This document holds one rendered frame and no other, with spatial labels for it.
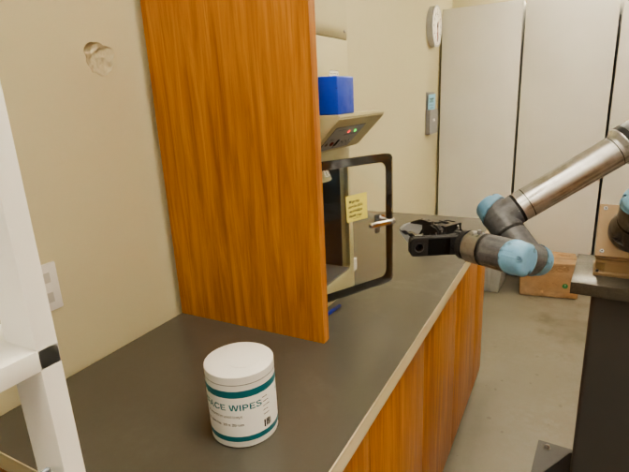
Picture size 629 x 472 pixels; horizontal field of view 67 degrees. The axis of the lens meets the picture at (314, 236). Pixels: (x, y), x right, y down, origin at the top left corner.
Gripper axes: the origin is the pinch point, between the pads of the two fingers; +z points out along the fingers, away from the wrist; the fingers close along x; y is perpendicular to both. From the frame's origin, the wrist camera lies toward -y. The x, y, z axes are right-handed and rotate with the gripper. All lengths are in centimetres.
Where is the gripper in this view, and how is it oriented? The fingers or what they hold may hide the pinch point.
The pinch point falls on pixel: (401, 230)
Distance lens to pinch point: 129.1
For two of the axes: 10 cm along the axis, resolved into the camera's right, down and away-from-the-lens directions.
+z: -5.7, -2.0, 8.0
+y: 8.2, -1.9, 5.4
